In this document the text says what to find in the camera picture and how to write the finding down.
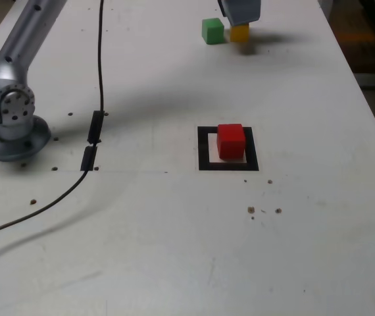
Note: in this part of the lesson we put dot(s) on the yellow cube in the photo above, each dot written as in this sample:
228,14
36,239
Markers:
239,34

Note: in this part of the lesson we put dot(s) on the red cube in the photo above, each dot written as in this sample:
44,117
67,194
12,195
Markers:
231,141

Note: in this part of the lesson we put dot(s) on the black tape square outline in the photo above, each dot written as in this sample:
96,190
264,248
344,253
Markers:
204,148

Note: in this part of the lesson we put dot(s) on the green cube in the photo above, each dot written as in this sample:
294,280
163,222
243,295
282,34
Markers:
212,31

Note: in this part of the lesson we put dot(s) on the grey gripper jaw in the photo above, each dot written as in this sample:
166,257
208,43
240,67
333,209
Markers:
243,11

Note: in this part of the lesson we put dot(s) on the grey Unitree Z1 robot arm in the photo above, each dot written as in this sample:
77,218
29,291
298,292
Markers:
10,72

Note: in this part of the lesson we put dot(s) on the black tape strip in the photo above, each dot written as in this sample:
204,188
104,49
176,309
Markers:
88,158

